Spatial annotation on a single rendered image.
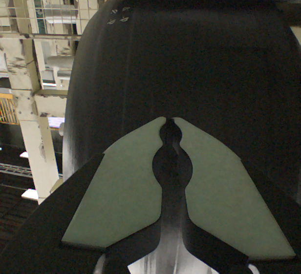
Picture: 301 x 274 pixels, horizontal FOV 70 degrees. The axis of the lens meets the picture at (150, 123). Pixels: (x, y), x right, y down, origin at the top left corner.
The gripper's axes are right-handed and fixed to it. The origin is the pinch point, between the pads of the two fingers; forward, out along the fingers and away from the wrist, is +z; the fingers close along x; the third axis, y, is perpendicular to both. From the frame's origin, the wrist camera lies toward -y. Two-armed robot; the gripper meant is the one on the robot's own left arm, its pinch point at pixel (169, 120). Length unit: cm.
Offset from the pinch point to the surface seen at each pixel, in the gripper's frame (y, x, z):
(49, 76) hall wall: 362, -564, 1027
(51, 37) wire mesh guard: 7, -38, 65
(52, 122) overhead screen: 223, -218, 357
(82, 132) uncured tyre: 6.0, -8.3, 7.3
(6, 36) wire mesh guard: 7, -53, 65
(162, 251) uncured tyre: 17.0, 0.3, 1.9
